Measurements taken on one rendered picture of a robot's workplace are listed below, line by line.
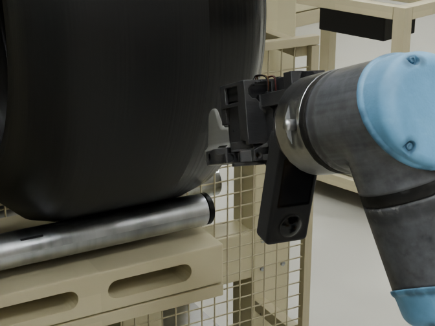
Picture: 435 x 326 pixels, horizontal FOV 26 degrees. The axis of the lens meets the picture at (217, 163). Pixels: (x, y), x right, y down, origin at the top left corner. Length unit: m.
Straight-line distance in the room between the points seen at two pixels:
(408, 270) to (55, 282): 0.56
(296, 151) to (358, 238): 2.59
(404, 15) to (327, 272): 0.91
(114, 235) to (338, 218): 2.39
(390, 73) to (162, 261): 0.60
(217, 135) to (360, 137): 0.28
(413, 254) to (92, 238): 0.56
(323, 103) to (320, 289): 2.29
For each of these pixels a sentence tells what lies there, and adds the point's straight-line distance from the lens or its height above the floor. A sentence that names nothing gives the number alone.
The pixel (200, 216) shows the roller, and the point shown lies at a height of 0.90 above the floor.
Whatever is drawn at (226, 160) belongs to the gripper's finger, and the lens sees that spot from 0.91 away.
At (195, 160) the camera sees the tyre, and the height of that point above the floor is 1.01.
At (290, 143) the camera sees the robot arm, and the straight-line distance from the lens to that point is 0.81.
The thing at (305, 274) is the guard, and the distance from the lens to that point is 2.06.
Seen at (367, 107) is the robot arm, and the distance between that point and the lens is 0.71.
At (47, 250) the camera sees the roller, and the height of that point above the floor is 0.90.
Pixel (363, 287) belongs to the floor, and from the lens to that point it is 3.06.
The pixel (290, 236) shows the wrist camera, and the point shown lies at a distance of 0.92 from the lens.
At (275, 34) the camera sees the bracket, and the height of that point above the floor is 0.98.
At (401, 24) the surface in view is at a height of 0.74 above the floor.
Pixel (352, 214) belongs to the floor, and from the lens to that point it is 3.59.
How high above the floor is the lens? 1.40
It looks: 20 degrees down
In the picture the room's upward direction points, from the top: straight up
